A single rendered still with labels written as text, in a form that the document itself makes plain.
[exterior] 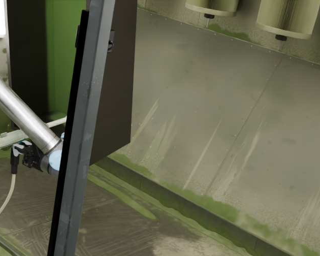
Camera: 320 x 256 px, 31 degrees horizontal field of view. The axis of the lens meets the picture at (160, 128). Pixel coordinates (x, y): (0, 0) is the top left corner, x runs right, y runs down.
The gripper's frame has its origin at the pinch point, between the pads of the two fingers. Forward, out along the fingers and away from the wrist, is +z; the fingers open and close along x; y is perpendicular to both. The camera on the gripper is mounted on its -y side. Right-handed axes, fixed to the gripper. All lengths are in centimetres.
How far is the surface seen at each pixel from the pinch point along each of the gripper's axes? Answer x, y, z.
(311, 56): 170, -35, -75
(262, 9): 137, -61, -50
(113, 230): 57, 65, -25
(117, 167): 115, 63, 18
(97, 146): 46.3, 11.9, -13.6
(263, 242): 99, 56, -98
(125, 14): 58, -57, -12
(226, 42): 177, -25, -14
